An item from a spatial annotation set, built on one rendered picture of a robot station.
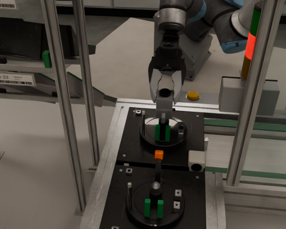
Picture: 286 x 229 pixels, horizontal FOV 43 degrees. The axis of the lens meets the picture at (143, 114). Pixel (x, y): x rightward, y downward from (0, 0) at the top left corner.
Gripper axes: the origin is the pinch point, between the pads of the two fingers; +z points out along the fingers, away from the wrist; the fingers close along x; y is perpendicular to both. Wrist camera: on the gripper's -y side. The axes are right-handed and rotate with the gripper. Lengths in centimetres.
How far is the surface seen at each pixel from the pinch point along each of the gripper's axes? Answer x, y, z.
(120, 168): 10.0, -2.3, 19.5
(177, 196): -5.2, -12.3, 23.3
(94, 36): 86, 265, -78
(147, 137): 4.0, 4.6, 11.0
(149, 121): 4.3, 10.5, 6.1
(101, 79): 28, 50, -10
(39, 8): 168, 314, -119
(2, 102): 62, 34, 4
